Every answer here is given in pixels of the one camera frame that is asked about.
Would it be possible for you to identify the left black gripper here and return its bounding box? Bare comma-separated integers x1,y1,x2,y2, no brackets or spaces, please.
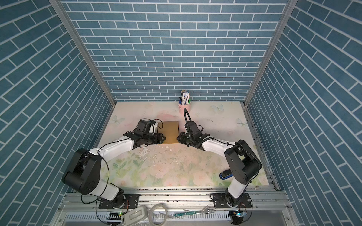
142,132,167,145

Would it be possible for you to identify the brown cardboard paper box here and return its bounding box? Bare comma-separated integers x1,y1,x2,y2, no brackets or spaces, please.
159,121,180,144

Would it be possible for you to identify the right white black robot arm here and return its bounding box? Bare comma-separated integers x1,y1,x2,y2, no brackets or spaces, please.
177,109,262,207

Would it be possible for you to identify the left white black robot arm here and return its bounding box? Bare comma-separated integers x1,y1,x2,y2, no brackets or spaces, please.
62,119,166,209

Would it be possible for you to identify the floral table mat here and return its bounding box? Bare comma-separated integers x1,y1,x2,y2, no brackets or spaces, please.
99,102,256,188

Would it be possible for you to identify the pink pen holder cup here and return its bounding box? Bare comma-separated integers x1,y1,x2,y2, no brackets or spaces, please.
178,104,191,115

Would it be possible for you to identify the blue black stapler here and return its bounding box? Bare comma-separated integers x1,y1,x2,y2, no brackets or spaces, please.
219,169,233,180

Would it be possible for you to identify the silver fork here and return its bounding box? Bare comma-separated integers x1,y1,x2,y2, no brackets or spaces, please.
183,205,216,214

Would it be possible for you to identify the white plastic device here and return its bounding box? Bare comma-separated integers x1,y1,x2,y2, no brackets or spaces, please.
122,206,148,226

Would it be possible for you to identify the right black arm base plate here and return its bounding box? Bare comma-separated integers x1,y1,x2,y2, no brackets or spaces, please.
209,193,253,209

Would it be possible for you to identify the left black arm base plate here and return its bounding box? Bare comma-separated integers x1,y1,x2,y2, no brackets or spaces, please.
98,194,140,210

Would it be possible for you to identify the aluminium frame rail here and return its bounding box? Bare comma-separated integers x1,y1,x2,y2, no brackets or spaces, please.
50,186,299,226

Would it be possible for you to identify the green handled tool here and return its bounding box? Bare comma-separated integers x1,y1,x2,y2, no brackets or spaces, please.
173,211,198,217

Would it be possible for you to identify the coiled grey cable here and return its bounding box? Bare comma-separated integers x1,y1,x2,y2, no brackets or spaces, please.
148,202,169,226

